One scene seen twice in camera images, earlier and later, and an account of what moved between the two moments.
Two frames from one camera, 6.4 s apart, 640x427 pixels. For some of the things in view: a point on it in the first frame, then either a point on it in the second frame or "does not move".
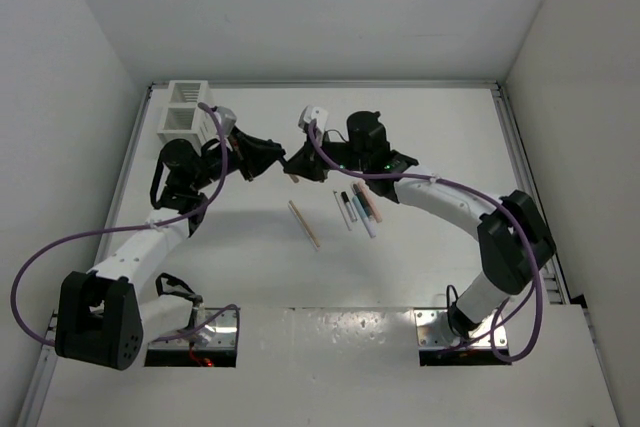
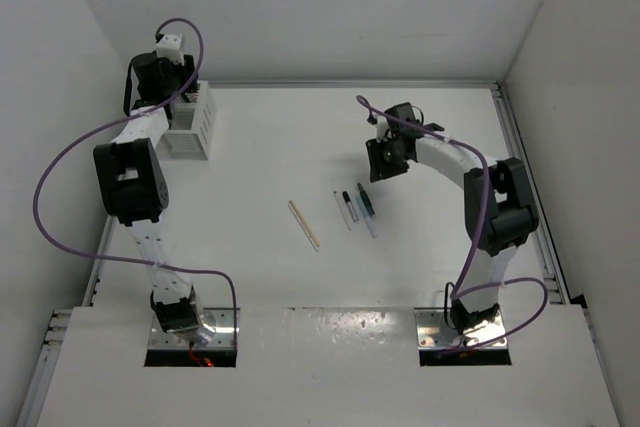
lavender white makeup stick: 367,221 does not move
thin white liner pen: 342,210 does not move
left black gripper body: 236,153 → 174,76
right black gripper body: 341,154 → 386,157
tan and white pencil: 295,211 does not move
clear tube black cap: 349,206 does not move
